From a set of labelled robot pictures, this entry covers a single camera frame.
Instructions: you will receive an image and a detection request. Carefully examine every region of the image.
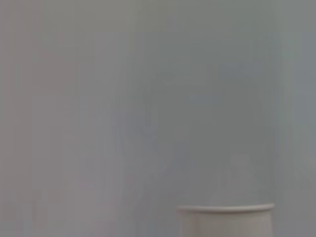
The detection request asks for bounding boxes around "white paper cup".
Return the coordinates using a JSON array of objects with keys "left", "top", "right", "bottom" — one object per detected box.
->
[{"left": 176, "top": 202, "right": 276, "bottom": 237}]

